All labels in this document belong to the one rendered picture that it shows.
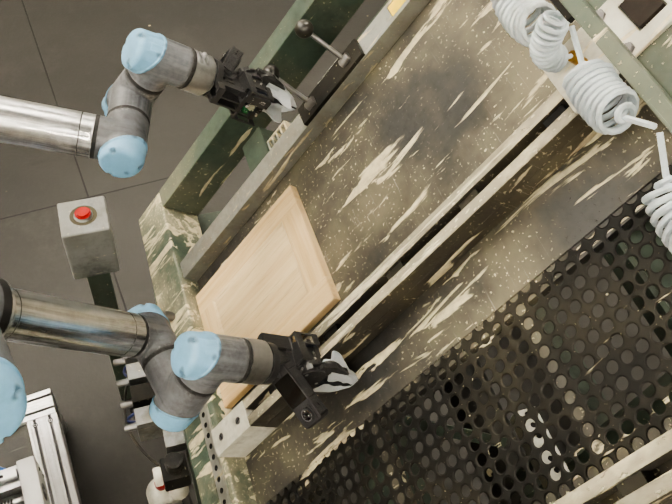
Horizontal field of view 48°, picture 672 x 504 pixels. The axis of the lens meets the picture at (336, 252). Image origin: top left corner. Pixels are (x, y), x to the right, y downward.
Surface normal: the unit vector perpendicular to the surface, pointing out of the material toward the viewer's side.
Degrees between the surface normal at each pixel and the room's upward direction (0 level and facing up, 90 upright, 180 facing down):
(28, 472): 0
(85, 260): 90
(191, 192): 90
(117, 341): 76
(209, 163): 90
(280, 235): 56
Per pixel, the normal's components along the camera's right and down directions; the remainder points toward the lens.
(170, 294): -0.74, -0.18
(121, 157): 0.07, 0.78
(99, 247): 0.31, 0.76
